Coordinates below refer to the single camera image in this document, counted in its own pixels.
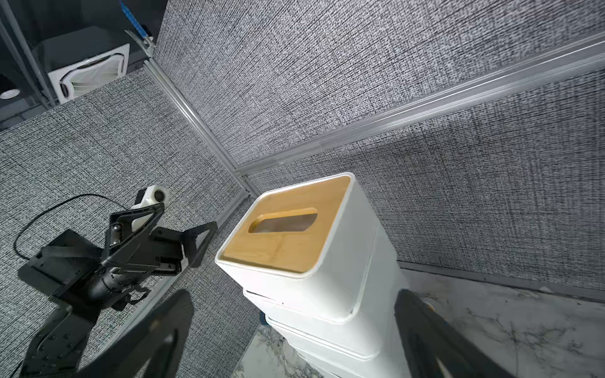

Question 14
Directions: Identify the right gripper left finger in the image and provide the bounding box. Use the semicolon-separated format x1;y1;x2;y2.
74;289;195;377

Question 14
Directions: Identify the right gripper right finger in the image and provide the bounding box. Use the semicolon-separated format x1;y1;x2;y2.
394;289;512;377

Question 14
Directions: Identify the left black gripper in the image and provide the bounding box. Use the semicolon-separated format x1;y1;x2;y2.
17;203;218;312

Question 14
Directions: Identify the grey lid tissue box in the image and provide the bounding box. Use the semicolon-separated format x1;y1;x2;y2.
243;225;409;359

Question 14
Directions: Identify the bamboo lid tissue box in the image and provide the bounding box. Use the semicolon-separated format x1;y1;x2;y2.
215;173;378;321

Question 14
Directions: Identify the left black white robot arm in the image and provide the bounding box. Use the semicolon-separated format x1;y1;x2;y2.
18;203;217;377

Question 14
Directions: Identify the ceiling air vent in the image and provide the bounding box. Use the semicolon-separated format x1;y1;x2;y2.
47;43;130;104

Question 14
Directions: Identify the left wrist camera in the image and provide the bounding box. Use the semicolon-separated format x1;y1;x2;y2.
130;185;171;232

